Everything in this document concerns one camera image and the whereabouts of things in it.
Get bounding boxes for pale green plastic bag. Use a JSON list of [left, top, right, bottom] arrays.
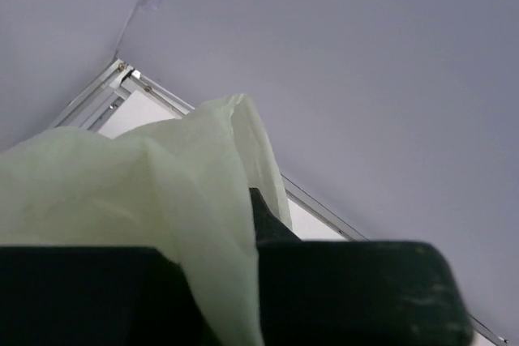
[[1, 94, 291, 345]]

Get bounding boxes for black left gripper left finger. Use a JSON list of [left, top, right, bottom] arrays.
[[1, 246, 204, 345]]

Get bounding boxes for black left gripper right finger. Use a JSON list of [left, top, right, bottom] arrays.
[[250, 188, 474, 345]]

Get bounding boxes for aluminium table frame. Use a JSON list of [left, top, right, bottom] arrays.
[[48, 58, 510, 345]]

